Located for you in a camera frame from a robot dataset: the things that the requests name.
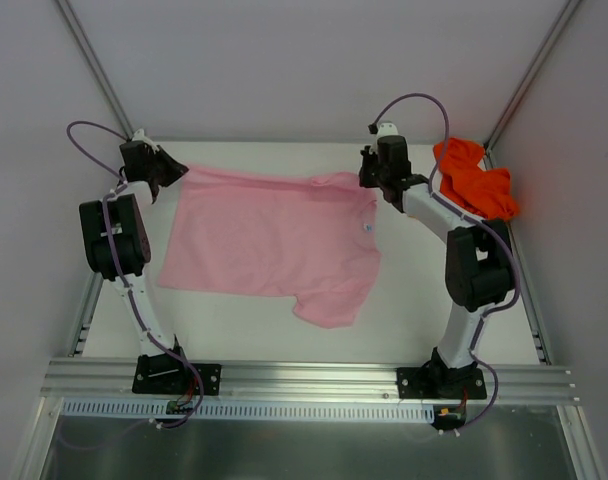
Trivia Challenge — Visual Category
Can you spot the pink t shirt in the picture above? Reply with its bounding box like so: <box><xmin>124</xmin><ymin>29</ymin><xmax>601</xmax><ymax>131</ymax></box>
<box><xmin>158</xmin><ymin>166</ymin><xmax>381</xmax><ymax>329</ymax></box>

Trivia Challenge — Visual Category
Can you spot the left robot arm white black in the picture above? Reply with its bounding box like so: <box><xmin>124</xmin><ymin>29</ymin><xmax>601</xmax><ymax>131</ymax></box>
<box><xmin>79</xmin><ymin>130</ymin><xmax>190</xmax><ymax>393</ymax></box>

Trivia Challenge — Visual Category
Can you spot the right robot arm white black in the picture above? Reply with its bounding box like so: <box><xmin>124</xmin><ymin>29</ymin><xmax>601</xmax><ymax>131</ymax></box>
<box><xmin>359</xmin><ymin>133</ymin><xmax>518</xmax><ymax>400</ymax></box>

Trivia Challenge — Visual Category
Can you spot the orange t shirt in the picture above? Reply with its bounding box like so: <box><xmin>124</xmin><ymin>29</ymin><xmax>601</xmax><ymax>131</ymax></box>
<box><xmin>433</xmin><ymin>138</ymin><xmax>520</xmax><ymax>221</ymax></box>

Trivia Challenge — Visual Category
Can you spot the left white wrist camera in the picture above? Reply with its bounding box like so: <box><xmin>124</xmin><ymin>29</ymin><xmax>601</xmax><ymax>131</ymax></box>
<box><xmin>130</xmin><ymin>128</ymin><xmax>160</xmax><ymax>152</ymax></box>

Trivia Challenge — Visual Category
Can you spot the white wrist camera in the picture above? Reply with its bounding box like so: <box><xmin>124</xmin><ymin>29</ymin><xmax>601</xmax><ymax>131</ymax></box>
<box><xmin>130</xmin><ymin>128</ymin><xmax>160</xmax><ymax>152</ymax></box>
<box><xmin>368</xmin><ymin>121</ymin><xmax>399</xmax><ymax>147</ymax></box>

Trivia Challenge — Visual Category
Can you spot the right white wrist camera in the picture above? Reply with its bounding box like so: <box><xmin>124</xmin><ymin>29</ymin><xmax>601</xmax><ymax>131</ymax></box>
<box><xmin>368</xmin><ymin>121</ymin><xmax>399</xmax><ymax>147</ymax></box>

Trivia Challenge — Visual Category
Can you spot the right aluminium frame post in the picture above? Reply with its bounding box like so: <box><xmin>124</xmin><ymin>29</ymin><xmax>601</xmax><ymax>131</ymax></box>
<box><xmin>484</xmin><ymin>0</ymin><xmax>583</xmax><ymax>149</ymax></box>

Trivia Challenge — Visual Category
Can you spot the aluminium frame post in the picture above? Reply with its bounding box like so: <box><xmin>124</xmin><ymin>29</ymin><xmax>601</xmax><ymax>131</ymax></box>
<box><xmin>484</xmin><ymin>0</ymin><xmax>583</xmax><ymax>149</ymax></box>
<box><xmin>53</xmin><ymin>0</ymin><xmax>134</xmax><ymax>137</ymax></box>

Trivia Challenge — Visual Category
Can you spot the left aluminium frame post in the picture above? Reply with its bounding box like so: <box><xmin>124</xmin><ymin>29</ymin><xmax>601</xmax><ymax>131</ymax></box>
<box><xmin>53</xmin><ymin>0</ymin><xmax>134</xmax><ymax>137</ymax></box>

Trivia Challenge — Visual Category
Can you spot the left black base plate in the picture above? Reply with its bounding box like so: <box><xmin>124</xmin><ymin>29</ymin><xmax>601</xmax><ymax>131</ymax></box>
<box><xmin>131</xmin><ymin>354</ymin><xmax>222</xmax><ymax>396</ymax></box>

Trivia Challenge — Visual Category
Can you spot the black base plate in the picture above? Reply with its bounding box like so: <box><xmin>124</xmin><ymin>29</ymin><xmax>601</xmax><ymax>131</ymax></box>
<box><xmin>396</xmin><ymin>364</ymin><xmax>487</xmax><ymax>400</ymax></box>
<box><xmin>131</xmin><ymin>354</ymin><xmax>222</xmax><ymax>396</ymax></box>

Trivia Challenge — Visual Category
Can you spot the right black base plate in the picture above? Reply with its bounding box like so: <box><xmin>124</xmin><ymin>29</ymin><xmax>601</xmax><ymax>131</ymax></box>
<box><xmin>396</xmin><ymin>364</ymin><xmax>487</xmax><ymax>400</ymax></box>

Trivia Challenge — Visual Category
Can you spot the aluminium mounting rail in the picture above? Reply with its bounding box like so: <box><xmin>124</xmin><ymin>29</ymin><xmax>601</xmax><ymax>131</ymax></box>
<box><xmin>40</xmin><ymin>357</ymin><xmax>580</xmax><ymax>405</ymax></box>

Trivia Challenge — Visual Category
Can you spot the white slotted cable duct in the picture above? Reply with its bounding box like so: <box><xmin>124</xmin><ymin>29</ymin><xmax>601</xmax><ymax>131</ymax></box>
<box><xmin>60</xmin><ymin>398</ymin><xmax>434</xmax><ymax>425</ymax></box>

